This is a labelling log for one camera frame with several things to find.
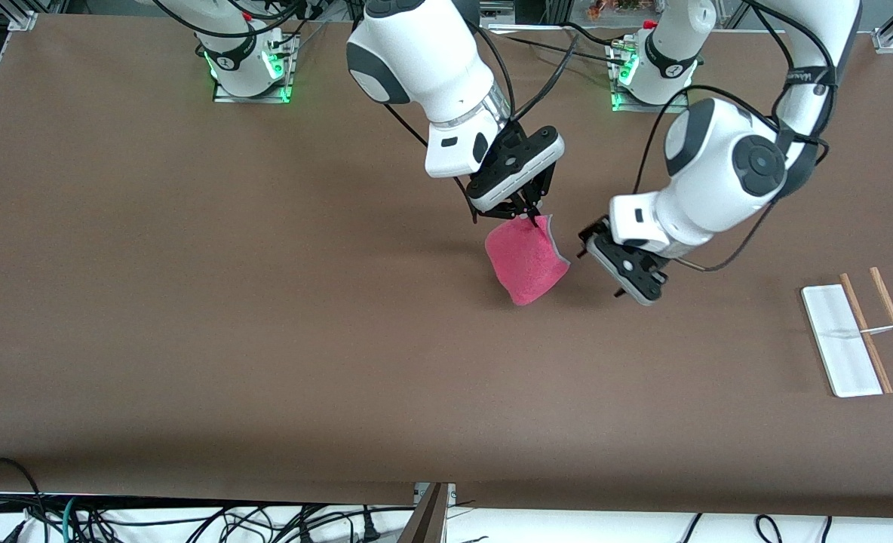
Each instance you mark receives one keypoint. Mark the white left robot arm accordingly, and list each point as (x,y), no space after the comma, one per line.
(718,166)

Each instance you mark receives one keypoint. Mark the pink towel with grey back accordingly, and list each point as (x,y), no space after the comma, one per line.
(526,264)

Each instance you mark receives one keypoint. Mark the grey power strip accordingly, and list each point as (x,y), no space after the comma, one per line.
(492,9)

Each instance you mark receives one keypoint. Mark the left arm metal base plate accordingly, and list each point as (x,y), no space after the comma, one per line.
(673,108)

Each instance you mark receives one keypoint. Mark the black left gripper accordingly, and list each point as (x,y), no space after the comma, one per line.
(596,228)

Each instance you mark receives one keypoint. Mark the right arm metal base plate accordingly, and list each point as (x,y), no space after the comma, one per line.
(265,98)

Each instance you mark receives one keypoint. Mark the dark metal camera post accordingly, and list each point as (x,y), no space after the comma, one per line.
(428,520)

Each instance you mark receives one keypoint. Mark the white rack base plate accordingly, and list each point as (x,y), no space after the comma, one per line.
(842,347)

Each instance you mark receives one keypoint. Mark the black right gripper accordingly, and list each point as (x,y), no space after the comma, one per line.
(528,207)

